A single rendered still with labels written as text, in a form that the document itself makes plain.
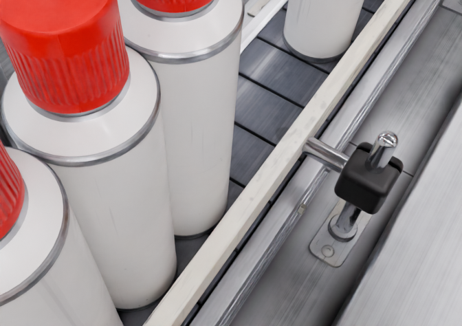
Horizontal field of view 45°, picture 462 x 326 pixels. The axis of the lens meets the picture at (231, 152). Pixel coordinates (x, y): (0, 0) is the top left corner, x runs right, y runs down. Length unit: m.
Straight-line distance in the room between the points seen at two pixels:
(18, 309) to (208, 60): 0.10
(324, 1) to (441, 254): 0.17
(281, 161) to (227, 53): 0.12
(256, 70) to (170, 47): 0.21
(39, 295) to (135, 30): 0.09
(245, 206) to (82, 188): 0.13
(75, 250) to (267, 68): 0.26
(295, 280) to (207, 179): 0.13
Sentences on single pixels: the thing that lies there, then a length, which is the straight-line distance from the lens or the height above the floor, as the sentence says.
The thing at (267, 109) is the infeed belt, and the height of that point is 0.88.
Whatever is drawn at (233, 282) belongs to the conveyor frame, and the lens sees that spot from 0.33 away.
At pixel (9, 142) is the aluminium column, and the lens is 0.39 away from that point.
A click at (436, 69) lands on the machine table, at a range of 0.52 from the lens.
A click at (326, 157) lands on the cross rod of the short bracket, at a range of 0.34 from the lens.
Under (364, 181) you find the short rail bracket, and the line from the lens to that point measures 0.32.
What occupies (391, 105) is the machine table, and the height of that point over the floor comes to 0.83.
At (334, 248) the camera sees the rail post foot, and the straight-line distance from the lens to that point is 0.39.
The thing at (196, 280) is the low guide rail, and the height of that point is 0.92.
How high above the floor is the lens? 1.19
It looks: 58 degrees down
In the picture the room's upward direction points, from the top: 5 degrees clockwise
